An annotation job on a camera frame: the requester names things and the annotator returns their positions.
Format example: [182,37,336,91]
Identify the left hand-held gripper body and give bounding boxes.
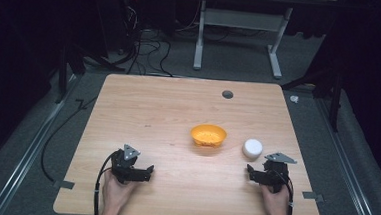
[108,143,148,186]

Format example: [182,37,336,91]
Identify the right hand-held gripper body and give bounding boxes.
[255,151,299,195]

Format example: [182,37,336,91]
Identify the person's left hand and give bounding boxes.
[100,169,139,215]

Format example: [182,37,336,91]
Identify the person's right hand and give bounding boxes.
[257,183,292,215]

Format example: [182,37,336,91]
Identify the white round cup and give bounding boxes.
[240,137,265,161]

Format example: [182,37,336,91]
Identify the grey tape strip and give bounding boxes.
[52,178,76,192]
[301,190,326,204]

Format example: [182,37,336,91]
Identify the orange plastic bowl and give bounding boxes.
[189,122,229,150]

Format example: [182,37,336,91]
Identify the black metal stand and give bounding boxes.
[53,40,128,108]
[278,64,345,134]

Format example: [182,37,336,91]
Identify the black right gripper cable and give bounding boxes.
[281,175,296,215]

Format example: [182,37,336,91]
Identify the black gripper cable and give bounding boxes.
[92,149,120,215]
[281,175,296,215]

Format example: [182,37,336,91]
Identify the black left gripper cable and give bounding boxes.
[92,149,120,215]

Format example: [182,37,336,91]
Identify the metal floor rail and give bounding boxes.
[308,96,381,215]
[0,70,81,215]

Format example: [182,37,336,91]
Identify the black floor cable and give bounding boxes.
[39,93,99,186]

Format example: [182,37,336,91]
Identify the grey table cable grommet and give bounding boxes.
[221,89,235,101]

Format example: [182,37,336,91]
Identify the bundle of black cables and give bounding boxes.
[114,0,179,78]

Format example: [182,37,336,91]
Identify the white metal table frame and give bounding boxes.
[192,0,295,81]

